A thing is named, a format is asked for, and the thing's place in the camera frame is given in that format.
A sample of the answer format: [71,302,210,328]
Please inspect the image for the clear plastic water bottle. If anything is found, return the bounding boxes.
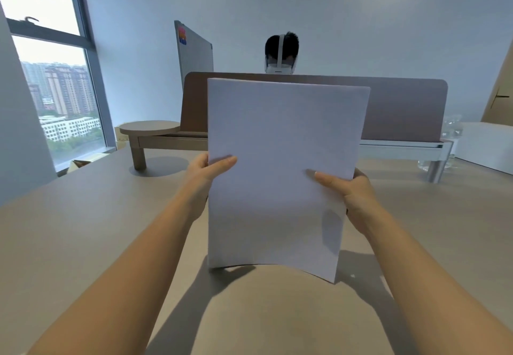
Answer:
[418,114,464,172]

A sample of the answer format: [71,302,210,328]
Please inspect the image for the window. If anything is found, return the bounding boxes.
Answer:
[0,0,117,177]

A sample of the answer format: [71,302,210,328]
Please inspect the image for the person's left hand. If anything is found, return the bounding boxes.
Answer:
[177,153,238,224]

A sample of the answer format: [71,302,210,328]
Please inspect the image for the person's right forearm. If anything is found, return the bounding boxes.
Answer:
[363,214,513,355]

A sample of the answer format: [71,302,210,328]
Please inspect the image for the white paper sheet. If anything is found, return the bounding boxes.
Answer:
[206,78,371,284]

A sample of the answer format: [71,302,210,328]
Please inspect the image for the person's left forearm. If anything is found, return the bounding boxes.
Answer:
[25,200,195,355]

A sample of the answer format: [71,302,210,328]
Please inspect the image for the beige wooden door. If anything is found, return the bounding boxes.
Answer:
[480,44,513,127]

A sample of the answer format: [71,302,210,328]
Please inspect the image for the silver desk shelf rail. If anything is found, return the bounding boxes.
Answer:
[137,134,457,183]

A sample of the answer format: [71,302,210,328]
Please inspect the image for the white box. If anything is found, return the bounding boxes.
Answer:
[455,122,513,171]

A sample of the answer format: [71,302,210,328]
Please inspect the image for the brown desk divider panel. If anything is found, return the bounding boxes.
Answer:
[179,72,449,143]

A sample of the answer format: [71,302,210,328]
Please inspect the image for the person's right hand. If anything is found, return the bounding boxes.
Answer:
[314,167,384,238]

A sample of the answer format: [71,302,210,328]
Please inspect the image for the round beige shelf stand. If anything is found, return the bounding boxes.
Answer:
[119,120,181,171]

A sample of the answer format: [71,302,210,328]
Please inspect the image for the white headset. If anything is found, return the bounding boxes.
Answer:
[263,34,298,75]

